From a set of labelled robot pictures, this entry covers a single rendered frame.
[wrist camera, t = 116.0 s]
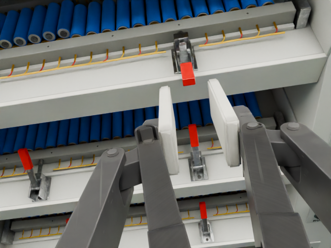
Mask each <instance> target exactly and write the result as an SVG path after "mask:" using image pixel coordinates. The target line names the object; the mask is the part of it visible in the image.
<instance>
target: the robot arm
mask: <svg viewBox="0 0 331 248"><path fill-rule="evenodd" d="M207 83H208V93H209V103H210V113H211V117H212V120H213V123H214V126H215V129H216V132H217V135H218V138H219V141H220V144H221V147H222V150H223V153H224V155H225V158H226V161H227V164H228V166H230V167H238V166H240V164H241V157H242V168H243V177H244V179H245V185H246V191H247V198H248V204H249V210H250V216H251V223H252V229H253V235H254V241H255V248H312V247H311V244H310V242H309V239H308V236H307V233H306V231H305V228H304V225H303V223H302V220H301V217H300V215H299V213H294V210H293V207H292V204H291V201H290V199H289V196H288V193H287V190H286V187H285V184H284V181H283V178H282V175H281V172H280V170H281V171H282V173H283V174H284V175H285V176H286V178H287V179H288V180H289V181H290V183H291V184H292V185H293V186H294V188H295V189H296V190H297V192H298V193H299V194H300V195H301V197H302V198H303V199H304V200H305V202H306V203H307V204H308V206H309V207H310V208H311V210H312V211H313V212H314V213H315V215H316V216H317V217H318V218H319V220H320V221H321V222H322V223H323V225H324V226H325V227H326V229H327V230H328V231H329V232H330V233H331V146H330V145H329V144H328V143H326V142H325V141H324V140H323V139H322V138H320V137H319V136H318V135H317V134H316V133H314V132H313V131H312V130H311V129H309V128H308V127H307V126H306V125H304V124H302V123H298V122H287V123H284V124H282V125H281V127H280V130H269V129H266V128H265V125H264V124H262V123H260V122H257V121H256V119H255V118H254V116H253V115H252V113H251V111H250V110H249V108H248V107H246V106H244V105H240V106H234V107H232V106H231V104H230V102H229V100H228V99H227V97H226V95H225V93H224V91H223V89H222V87H221V85H220V83H219V81H218V80H217V79H210V80H209V81H207ZM134 134H135V139H136V143H137V147H136V148H135V149H133V150H131V151H128V152H125V150H124V149H122V148H110V149H108V150H106V151H105V152H103V154H102V155H101V157H100V159H99V161H98V163H97V165H96V167H95V169H94V171H93V173H92V175H91V177H90V179H89V181H88V182H87V184H86V186H85V188H84V190H83V192H82V194H81V196H80V198H79V200H78V202H77V204H76V206H75V208H74V210H73V212H72V214H71V216H70V218H69V220H68V222H67V224H66V226H65V228H64V230H63V232H62V234H61V236H60V238H59V240H58V242H57V244H56V246H55V248H118V247H119V243H120V240H121V236H122V233H123V229H124V225H125V222H126V218H127V215H128V211H129V207H130V204H131V200H132V195H133V192H134V186H136V185H139V184H142V187H143V195H144V202H145V210H146V217H147V225H148V231H147V236H148V244H149V248H191V245H190V242H189V238H188V235H187V231H186V228H185V225H184V223H183V221H182V218H181V214H180V211H179V208H178V204H177V200H176V197H175V193H174V190H173V186H172V182H171V179H170V176H171V175H178V173H179V161H178V150H177V138H176V126H175V117H174V111H173V105H172V99H171V93H170V87H168V86H165V87H161V89H160V97H159V118H157V119H150V120H146V121H145V122H144V123H143V125H141V126H139V127H137V128H136V129H135V130H134ZM279 166H280V168H279Z"/></svg>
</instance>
